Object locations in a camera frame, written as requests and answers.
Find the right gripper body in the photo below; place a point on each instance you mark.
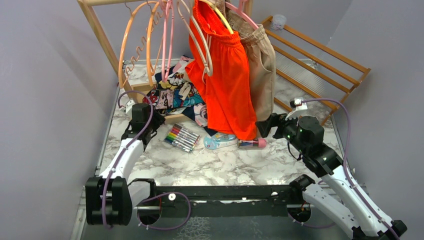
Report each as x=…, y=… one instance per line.
x=286, y=128

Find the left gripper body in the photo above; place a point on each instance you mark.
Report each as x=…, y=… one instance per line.
x=157, y=120

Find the comic print shorts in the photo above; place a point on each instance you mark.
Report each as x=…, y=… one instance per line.
x=179, y=93

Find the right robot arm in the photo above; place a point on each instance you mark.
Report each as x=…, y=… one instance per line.
x=354, y=212

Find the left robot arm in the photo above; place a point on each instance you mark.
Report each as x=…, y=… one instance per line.
x=108, y=198

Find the beige shorts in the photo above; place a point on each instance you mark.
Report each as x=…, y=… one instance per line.
x=261, y=59

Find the orange shorts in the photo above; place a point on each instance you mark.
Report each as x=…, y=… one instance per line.
x=226, y=92

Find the orange hanger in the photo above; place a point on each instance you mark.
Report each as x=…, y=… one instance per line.
x=136, y=45

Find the pink hanger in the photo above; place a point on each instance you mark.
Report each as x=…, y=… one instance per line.
x=243, y=10
x=167, y=7

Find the cream hanger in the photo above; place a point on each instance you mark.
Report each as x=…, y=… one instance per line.
x=198, y=43

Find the yellow hanger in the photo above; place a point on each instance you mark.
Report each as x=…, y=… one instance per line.
x=220, y=15

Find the pink hanger right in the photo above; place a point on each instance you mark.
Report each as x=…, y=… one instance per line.
x=243, y=10

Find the wooden clothes rack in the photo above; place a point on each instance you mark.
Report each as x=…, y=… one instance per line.
x=87, y=8

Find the pack of coloured markers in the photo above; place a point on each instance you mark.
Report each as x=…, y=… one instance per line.
x=182, y=138

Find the pink white navy garment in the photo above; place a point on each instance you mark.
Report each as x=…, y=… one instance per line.
x=180, y=64

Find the light blue toy case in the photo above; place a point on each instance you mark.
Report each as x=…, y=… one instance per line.
x=219, y=140

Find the wooden slatted shelf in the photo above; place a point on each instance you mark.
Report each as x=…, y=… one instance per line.
x=304, y=74

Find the clear plastic cup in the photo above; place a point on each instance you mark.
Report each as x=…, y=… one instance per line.
x=278, y=22

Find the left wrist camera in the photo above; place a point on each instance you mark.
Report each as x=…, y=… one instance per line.
x=128, y=108

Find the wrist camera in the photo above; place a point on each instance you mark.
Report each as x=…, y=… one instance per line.
x=128, y=108
x=298, y=107

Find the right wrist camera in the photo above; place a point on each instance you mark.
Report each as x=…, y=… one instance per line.
x=298, y=107

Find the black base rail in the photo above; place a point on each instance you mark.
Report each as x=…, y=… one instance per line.
x=225, y=201

